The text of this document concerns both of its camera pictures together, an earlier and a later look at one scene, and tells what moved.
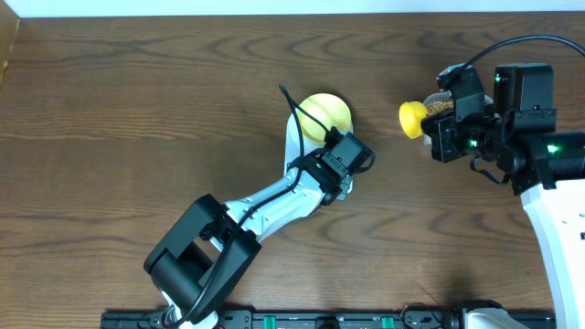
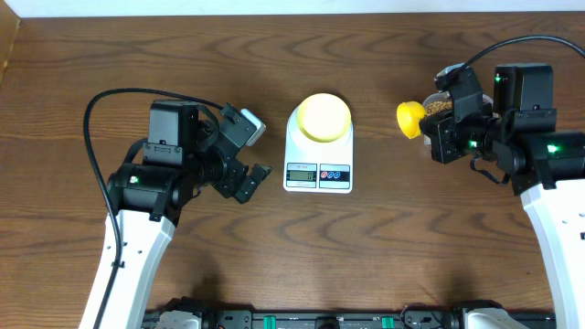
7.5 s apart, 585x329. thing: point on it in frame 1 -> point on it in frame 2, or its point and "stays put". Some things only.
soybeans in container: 435,107 stays put
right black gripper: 441,127 stays put
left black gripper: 313,162 -> 228,184
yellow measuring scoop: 410,116 stays put
